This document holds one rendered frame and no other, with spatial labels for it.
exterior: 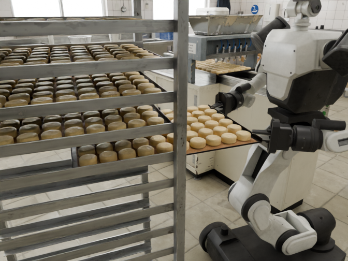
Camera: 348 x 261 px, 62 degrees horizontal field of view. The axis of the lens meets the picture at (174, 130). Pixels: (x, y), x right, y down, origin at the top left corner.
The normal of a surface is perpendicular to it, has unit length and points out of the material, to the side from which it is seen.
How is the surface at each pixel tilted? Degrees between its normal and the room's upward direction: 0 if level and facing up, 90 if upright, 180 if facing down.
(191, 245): 0
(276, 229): 90
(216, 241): 46
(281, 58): 90
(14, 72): 90
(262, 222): 90
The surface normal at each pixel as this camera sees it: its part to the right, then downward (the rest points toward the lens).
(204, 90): 0.56, 0.32
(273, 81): -0.94, 0.14
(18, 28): 0.35, 0.36
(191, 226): 0.00, -0.92
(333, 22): -0.78, 0.24
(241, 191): -0.79, -0.39
